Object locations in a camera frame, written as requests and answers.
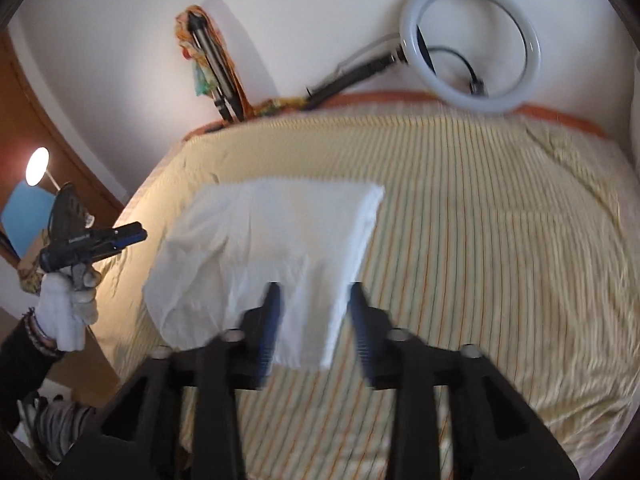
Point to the blue board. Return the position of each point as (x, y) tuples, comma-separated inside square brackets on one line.
[(25, 215)]

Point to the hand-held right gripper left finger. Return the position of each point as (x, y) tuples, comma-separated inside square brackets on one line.
[(270, 330)]

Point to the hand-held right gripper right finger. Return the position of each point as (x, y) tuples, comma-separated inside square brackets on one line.
[(360, 330)]

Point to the white board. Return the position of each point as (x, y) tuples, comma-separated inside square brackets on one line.
[(250, 60)]

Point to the person's left forearm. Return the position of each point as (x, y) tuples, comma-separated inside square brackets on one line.
[(20, 365)]

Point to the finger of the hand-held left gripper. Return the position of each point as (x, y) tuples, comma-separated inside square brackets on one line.
[(132, 236)]

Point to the white shirt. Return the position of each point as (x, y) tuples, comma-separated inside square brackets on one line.
[(260, 230)]

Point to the folded metal tripod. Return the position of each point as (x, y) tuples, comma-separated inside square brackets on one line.
[(215, 70)]

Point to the person's left hand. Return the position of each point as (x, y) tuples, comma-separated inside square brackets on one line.
[(60, 310)]

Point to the yellow striped shirt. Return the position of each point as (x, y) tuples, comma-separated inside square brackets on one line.
[(475, 260)]

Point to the orange mattress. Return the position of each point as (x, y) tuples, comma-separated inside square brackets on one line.
[(380, 97)]

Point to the lit table lamp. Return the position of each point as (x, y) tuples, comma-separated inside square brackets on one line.
[(37, 165)]

